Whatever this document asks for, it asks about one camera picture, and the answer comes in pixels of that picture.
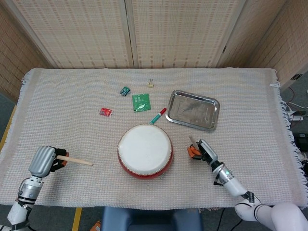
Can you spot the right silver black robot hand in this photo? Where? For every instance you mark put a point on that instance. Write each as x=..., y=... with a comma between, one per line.
x=208, y=152

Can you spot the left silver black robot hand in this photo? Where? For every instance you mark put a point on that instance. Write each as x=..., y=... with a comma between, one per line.
x=41, y=161

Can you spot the wooden drumstick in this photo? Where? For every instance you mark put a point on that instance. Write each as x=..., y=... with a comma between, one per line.
x=193, y=142
x=77, y=160

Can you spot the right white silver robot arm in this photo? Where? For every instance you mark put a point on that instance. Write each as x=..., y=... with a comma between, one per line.
x=231, y=183

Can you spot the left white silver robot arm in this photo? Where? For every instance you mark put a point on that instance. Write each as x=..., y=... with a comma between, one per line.
x=29, y=190

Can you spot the stainless steel rectangular tray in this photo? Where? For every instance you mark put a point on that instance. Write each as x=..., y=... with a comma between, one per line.
x=192, y=109

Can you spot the red drum with white head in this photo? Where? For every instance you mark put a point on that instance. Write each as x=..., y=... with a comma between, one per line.
x=144, y=149

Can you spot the beige woven tablecloth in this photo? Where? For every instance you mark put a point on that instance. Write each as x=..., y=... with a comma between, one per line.
x=60, y=120

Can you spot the teal marker with red cap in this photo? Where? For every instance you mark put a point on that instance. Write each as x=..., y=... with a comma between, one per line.
x=157, y=116

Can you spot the red candy wrapper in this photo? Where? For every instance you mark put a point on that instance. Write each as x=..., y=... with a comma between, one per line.
x=106, y=112

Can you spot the green sachet packet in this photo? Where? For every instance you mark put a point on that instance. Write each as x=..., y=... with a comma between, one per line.
x=141, y=102

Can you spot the orange packet on floor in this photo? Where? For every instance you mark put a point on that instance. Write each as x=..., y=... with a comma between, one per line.
x=97, y=226

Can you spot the blue padded seat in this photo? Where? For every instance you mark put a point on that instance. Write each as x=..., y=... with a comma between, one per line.
x=149, y=219

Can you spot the yellow binder clip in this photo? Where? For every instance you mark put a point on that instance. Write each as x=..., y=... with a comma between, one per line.
x=150, y=84

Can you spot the black box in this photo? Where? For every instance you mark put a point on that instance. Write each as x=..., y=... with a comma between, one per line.
x=302, y=143

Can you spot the white power strip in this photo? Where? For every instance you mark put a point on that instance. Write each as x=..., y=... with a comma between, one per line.
x=296, y=117

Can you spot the teal candy wrapper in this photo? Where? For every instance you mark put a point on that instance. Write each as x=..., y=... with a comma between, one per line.
x=125, y=91

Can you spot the black screen hinge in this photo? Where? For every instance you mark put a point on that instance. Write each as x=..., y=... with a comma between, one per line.
x=224, y=49

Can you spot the bamboo folding screen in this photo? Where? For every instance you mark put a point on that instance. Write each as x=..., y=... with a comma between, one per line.
x=84, y=31

